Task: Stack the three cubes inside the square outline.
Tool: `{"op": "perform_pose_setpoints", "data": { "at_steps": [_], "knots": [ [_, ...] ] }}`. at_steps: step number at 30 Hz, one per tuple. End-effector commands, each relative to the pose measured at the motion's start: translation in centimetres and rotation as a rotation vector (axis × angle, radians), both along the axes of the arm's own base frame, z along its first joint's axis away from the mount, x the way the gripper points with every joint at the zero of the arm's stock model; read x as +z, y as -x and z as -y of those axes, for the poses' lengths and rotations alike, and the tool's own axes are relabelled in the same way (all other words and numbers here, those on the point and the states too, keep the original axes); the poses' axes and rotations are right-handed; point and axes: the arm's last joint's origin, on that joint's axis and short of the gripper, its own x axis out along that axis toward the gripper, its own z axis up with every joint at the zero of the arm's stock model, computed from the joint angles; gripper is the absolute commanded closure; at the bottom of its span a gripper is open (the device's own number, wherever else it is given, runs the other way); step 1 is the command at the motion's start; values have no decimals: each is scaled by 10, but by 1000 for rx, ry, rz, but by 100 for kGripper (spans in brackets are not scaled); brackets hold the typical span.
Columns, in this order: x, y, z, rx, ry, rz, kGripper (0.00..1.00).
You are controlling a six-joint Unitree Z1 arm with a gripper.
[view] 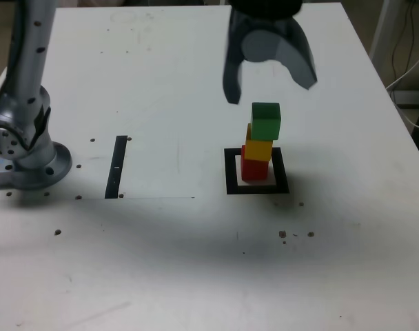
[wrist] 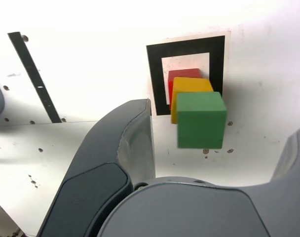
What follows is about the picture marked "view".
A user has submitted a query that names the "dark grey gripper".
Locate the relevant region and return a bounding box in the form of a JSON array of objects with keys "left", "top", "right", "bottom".
[{"left": 222, "top": 10, "right": 318, "bottom": 105}]

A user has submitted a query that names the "green cube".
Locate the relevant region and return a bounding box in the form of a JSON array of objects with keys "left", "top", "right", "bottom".
[{"left": 249, "top": 101, "right": 283, "bottom": 141}]

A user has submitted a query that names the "yellow cube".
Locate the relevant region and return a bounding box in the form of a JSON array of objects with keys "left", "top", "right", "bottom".
[{"left": 245, "top": 123, "right": 274, "bottom": 162}]

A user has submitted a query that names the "red cube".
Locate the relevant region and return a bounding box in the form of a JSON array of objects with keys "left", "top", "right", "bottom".
[{"left": 241, "top": 144, "right": 269, "bottom": 182}]

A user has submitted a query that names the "black tape square outline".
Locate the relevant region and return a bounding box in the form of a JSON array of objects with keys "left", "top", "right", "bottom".
[{"left": 223, "top": 147, "right": 290, "bottom": 195}]

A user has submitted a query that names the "black tape strip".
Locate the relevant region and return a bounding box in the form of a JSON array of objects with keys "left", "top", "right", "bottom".
[{"left": 104, "top": 135, "right": 129, "bottom": 200}]

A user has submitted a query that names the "white metal post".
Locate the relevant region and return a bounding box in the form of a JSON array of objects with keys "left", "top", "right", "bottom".
[{"left": 369, "top": 0, "right": 398, "bottom": 61}]

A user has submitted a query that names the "thin black cable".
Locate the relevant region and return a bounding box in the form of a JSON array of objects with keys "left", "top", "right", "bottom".
[{"left": 391, "top": 0, "right": 419, "bottom": 83}]

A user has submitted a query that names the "white cable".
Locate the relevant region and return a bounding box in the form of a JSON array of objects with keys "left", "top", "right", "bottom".
[{"left": 387, "top": 48, "right": 419, "bottom": 131}]

